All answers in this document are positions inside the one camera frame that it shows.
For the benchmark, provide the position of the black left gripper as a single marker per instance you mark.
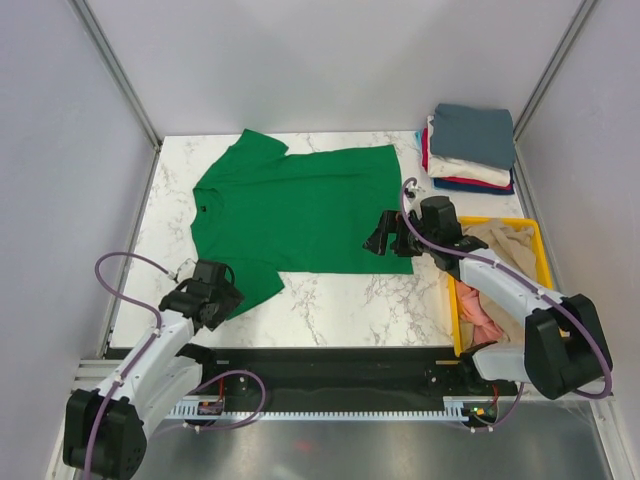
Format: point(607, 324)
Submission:
point(231, 299)

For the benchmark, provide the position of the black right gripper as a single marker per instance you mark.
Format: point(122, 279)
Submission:
point(390, 222)

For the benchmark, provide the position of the green t shirt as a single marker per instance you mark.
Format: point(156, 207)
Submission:
point(264, 211)

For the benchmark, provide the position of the yellow plastic bin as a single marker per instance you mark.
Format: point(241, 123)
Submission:
point(515, 332)

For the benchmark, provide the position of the beige t shirt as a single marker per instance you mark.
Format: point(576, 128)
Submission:
point(513, 248)

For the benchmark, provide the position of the pink t shirt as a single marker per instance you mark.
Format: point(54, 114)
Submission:
point(475, 325)

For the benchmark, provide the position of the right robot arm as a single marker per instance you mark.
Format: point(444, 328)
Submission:
point(564, 348)

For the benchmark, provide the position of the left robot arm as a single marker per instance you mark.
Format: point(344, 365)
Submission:
point(107, 428)

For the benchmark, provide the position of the folded navy t shirt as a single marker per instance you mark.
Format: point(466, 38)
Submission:
point(474, 186)

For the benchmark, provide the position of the folded red t shirt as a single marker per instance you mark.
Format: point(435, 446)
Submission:
point(462, 175)

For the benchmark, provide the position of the folded cream t shirt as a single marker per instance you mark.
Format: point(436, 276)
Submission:
point(439, 167)

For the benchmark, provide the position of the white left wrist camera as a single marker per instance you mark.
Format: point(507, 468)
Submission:
point(184, 271)

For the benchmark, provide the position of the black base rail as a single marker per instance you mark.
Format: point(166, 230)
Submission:
point(346, 379)

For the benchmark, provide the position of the aluminium extrusion rail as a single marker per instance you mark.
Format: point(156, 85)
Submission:
point(90, 373)

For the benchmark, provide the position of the white slotted cable duct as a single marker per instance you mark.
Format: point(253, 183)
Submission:
point(192, 410)

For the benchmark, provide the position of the right aluminium frame post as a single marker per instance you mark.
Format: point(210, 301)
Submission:
point(568, 40)

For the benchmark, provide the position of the aluminium frame post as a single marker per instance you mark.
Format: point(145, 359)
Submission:
point(568, 40)
point(115, 69)

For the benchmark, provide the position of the left aluminium frame post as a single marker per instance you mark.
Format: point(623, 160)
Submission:
point(115, 69)

